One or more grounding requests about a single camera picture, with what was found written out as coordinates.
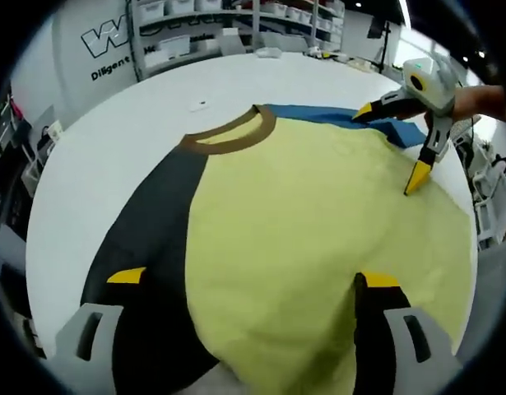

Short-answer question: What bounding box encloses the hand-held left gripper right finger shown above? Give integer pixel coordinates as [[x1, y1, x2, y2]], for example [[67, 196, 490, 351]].
[[353, 271, 463, 395]]

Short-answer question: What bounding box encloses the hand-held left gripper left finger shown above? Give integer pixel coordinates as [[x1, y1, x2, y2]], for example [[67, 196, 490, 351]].
[[54, 266, 155, 395]]

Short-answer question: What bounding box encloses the yellow blue grey garment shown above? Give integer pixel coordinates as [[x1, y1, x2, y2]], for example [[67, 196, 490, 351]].
[[79, 103, 474, 395]]

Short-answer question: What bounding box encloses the person's right hand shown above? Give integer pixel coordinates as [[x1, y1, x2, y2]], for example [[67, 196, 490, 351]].
[[452, 84, 506, 123]]

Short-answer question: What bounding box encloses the pale yellow cloth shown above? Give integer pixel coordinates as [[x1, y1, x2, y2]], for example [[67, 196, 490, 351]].
[[346, 57, 386, 73]]

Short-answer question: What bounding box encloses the black monitor on stand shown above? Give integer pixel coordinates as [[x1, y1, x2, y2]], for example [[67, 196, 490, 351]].
[[369, 16, 396, 76]]

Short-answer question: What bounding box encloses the small white yellow device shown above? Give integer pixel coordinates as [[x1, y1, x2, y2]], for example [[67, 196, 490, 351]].
[[307, 46, 348, 63]]

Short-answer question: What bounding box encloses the grey metal shelving unit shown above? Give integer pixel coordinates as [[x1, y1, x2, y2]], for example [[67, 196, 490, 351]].
[[127, 0, 346, 83]]

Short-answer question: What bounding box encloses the row of white storage boxes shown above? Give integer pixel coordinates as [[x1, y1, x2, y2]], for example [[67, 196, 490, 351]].
[[137, 0, 344, 59]]

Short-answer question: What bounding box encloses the white frame stand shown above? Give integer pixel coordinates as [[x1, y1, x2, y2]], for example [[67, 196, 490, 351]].
[[467, 135, 506, 250]]

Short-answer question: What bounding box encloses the white wire rack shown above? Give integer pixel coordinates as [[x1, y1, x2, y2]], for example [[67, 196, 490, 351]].
[[24, 121, 65, 191]]

